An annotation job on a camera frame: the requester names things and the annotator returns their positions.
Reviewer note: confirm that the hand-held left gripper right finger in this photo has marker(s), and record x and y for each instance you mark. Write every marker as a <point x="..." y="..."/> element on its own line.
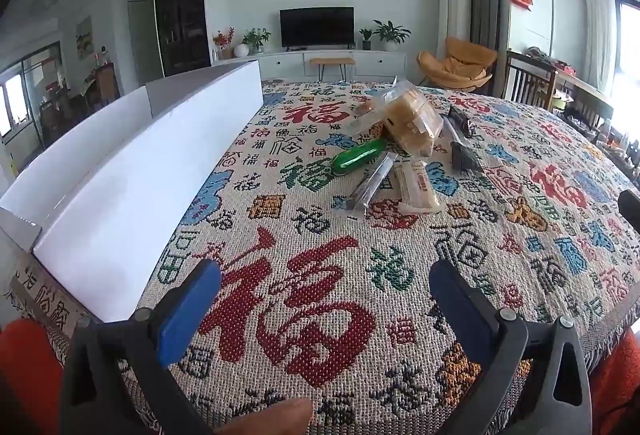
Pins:
<point x="462" y="310"/>

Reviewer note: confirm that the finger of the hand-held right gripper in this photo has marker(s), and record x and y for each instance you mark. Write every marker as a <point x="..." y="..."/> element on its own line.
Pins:
<point x="630" y="207"/>

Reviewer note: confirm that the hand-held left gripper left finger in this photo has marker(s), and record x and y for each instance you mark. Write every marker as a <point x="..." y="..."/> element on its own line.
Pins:
<point x="190" y="310"/>

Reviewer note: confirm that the beige long snack packet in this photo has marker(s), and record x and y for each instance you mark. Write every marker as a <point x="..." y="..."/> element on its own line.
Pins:
<point x="417" y="187"/>

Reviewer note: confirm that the white cardboard box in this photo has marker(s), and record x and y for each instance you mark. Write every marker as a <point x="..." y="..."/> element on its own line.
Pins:
<point x="125" y="195"/>

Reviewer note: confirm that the clear long snack packet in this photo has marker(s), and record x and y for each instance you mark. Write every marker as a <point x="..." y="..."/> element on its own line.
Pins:
<point x="372" y="185"/>

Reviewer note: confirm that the green snack packet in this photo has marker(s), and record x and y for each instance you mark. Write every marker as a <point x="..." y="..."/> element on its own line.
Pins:
<point x="357" y="156"/>

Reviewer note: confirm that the clear bag of bread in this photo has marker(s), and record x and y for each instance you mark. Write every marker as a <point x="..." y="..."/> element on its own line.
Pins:
<point x="407" y="117"/>

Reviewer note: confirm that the person's left hand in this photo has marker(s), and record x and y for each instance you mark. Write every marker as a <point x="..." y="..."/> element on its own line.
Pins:
<point x="270" y="419"/>

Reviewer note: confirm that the cluttered side table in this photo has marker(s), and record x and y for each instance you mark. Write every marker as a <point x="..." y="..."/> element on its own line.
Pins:
<point x="580" y="82"/>

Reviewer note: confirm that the printed woven tablecloth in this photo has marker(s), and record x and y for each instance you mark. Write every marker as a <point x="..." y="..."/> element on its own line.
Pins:
<point x="325" y="295"/>

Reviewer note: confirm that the dark triangular snack packet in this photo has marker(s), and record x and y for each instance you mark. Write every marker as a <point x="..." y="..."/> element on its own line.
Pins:
<point x="465" y="158"/>

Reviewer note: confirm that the wooden slatted chair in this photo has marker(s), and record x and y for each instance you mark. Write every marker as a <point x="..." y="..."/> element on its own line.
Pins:
<point x="527" y="77"/>

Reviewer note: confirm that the white sheer curtain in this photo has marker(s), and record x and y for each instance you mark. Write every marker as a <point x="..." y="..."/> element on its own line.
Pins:
<point x="598" y="25"/>

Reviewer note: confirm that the dark flat snack packet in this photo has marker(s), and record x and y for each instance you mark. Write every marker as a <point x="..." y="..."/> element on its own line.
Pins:
<point x="462" y="121"/>

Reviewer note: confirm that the orange lounge chair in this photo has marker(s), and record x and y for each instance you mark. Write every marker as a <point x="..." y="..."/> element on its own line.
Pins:
<point x="457" y="62"/>

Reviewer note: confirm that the white television cabinet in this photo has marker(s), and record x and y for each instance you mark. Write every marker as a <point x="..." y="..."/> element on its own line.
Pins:
<point x="380" y="62"/>

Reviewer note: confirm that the white round vase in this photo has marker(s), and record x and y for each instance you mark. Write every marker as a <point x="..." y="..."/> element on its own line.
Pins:
<point x="242" y="50"/>

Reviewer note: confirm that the white standing air conditioner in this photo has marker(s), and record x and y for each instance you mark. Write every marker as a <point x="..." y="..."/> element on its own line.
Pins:
<point x="452" y="5"/>

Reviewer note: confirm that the red flower arrangement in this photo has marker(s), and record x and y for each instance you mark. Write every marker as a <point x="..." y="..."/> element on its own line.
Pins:
<point x="223" y="40"/>

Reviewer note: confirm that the green potted plant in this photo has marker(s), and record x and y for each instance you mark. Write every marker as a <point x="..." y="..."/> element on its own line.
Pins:
<point x="256" y="39"/>

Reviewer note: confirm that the wooden stool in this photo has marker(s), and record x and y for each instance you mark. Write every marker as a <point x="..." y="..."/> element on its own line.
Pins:
<point x="331" y="61"/>

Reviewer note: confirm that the large leafy potted plant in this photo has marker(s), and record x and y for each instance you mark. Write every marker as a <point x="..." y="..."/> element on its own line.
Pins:
<point x="391" y="34"/>

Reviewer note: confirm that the small potted plant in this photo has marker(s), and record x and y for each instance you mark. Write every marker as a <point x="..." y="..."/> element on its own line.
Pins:
<point x="366" y="37"/>

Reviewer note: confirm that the dark glass cabinet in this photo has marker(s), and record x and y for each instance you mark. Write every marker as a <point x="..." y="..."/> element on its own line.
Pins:
<point x="180" y="5"/>

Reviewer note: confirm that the black television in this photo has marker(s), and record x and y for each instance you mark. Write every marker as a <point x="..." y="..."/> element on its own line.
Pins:
<point x="316" y="26"/>

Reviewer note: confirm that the framed wall picture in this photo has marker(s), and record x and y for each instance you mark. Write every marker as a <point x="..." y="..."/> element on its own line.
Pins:
<point x="84" y="37"/>

